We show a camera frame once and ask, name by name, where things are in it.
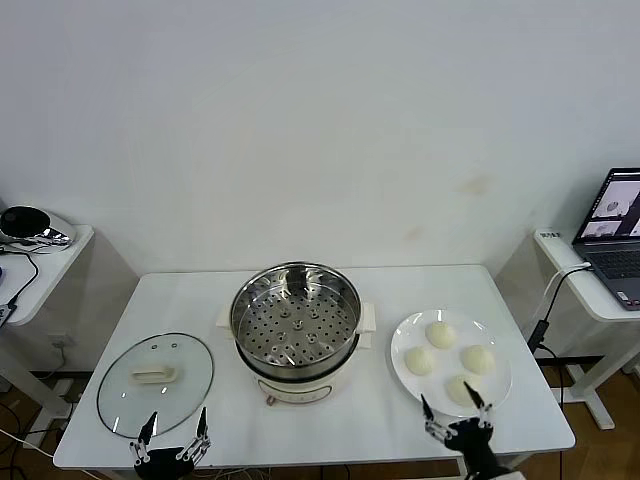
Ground white side table with device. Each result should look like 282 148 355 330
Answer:
0 223 96 419

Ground white work table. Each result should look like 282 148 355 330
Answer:
52 264 576 471

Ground round white plate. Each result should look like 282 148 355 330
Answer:
390 308 514 419

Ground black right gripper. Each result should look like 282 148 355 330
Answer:
420 380 506 480

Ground cream electric cooking pot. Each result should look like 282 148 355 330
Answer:
215 301 377 407

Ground perforated steel steamer basket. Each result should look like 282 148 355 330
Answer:
229 259 362 369

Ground thin black device cable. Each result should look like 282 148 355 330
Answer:
0 248 40 309

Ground chrome and black device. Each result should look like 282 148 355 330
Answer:
0 204 77 256

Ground white laptop cable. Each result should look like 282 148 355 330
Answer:
542 262 592 314

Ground round glass pot lid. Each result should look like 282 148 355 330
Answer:
96 332 215 440

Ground grey open laptop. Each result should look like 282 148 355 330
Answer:
571 167 640 312

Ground white side table with laptop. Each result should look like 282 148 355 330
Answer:
532 227 640 431

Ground white steamed baozi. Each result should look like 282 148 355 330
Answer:
459 344 497 375
403 346 438 376
424 321 458 350
444 373 484 406

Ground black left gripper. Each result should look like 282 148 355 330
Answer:
128 406 214 480

